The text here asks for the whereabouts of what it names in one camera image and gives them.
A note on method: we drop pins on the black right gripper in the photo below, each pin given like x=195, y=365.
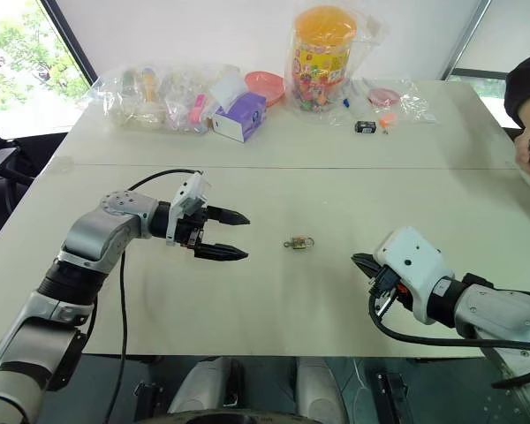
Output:
x=386, y=289

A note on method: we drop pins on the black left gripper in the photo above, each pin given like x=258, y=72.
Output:
x=194, y=227

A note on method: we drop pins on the person's black sleeved forearm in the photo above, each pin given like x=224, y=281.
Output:
x=527, y=88

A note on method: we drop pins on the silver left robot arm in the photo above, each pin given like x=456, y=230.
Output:
x=93, y=238

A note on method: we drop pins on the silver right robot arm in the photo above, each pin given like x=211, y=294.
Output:
x=499, y=311

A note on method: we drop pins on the small brass padlock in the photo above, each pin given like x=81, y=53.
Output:
x=304, y=244

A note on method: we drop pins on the purple tissue box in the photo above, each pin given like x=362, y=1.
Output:
x=240, y=117

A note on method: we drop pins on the grey rounded robot leg shell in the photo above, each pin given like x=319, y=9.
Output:
x=203, y=384
x=320, y=388

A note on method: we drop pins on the small black box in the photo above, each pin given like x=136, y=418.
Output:
x=365, y=127

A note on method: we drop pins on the small orange plastic item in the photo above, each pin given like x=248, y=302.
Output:
x=387, y=119

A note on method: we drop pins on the pink plastic bowl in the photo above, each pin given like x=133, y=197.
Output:
x=265, y=86

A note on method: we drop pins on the clear plastic bag of bottles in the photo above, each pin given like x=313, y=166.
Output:
x=146, y=97

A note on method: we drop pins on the small blue item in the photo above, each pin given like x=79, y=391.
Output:
x=346, y=103

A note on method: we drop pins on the clear crumpled plastic bag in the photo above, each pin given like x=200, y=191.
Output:
x=417, y=106

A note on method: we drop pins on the round container with pink lid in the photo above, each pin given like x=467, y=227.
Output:
x=383, y=96

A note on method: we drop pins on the dark rounded robot body rim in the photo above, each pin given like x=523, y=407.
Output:
x=229, y=417

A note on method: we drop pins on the candy jar with orange lid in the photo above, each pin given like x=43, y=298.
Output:
x=321, y=57

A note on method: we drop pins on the clear plastic bag around jar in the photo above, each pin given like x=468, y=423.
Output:
x=371, y=31

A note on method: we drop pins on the black office chair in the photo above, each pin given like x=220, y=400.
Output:
x=0, y=163

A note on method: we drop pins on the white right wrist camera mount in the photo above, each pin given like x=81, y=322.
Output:
x=413, y=260

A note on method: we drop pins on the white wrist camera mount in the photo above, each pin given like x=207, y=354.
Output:
x=413, y=260
x=194, y=187

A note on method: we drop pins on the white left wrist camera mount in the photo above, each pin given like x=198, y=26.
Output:
x=194, y=187

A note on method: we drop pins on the black bracket under table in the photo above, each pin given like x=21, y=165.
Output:
x=393, y=391
x=152, y=397

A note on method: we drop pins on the grey window frame post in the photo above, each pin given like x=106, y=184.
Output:
x=466, y=40

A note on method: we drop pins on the black window frame post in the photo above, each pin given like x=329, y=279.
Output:
x=68, y=40

